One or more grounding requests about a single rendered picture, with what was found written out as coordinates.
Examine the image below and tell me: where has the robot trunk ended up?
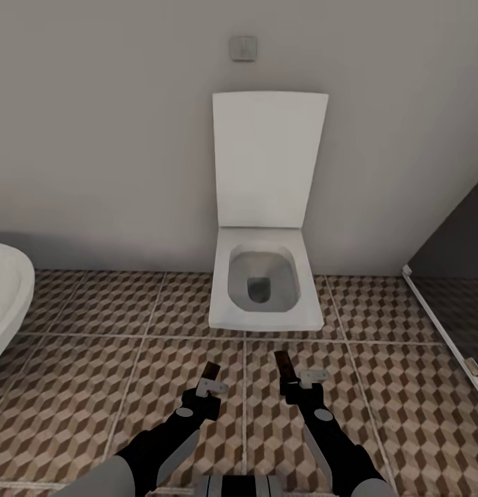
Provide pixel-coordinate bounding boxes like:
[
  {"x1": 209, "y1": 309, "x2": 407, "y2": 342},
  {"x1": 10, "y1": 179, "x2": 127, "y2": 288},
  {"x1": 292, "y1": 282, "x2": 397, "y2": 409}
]
[{"x1": 193, "y1": 476, "x2": 283, "y2": 497}]

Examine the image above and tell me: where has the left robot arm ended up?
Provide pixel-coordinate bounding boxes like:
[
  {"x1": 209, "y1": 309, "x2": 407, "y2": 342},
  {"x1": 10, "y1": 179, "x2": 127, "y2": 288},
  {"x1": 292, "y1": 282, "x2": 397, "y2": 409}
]
[{"x1": 49, "y1": 378, "x2": 230, "y2": 497}]

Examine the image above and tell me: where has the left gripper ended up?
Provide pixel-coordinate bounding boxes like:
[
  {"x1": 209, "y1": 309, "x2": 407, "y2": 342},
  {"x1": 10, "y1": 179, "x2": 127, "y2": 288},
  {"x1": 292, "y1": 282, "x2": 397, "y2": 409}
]
[{"x1": 183, "y1": 389, "x2": 221, "y2": 421}]

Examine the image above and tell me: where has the mousetrap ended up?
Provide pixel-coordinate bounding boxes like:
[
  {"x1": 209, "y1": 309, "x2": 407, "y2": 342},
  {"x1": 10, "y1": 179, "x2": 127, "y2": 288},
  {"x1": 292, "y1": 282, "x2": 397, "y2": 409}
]
[
  {"x1": 201, "y1": 361, "x2": 221, "y2": 381},
  {"x1": 274, "y1": 350, "x2": 298, "y2": 384}
]

